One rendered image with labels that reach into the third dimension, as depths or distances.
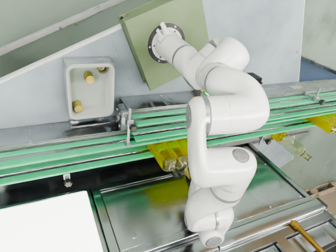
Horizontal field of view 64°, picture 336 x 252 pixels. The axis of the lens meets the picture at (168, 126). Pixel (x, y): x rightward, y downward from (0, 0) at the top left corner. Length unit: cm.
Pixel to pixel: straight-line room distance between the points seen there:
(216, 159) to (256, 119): 12
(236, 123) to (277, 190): 86
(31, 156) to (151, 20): 65
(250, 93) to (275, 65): 106
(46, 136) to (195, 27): 71
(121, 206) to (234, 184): 58
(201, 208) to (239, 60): 39
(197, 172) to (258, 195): 78
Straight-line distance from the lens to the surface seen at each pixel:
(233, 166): 57
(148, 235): 101
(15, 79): 112
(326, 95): 183
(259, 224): 116
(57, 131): 115
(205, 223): 80
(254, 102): 58
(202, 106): 54
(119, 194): 112
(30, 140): 112
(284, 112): 161
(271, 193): 136
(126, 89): 120
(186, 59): 87
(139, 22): 102
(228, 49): 73
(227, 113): 55
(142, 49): 105
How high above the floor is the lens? 178
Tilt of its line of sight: 47 degrees down
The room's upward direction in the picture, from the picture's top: 142 degrees clockwise
